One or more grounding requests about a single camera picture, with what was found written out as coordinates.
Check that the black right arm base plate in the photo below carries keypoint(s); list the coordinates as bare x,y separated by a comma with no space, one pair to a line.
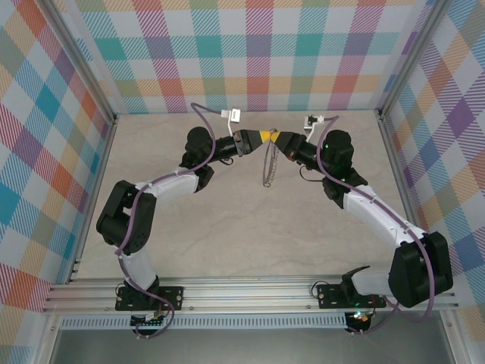
329,297

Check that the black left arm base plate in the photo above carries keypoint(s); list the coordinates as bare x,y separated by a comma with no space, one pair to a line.
172,297

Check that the small circuit board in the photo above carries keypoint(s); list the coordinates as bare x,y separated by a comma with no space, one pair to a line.
148,320
360,316

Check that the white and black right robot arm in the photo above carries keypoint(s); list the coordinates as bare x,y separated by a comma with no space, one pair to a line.
382,216

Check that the aluminium side rail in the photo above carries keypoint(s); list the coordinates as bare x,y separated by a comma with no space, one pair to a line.
102,167
401,182

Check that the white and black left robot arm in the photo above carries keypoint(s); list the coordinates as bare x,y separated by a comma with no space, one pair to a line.
166,186

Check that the aluminium corner post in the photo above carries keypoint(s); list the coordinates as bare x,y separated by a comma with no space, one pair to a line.
415,57
81,60

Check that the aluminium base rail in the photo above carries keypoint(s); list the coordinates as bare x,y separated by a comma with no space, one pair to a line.
246,295

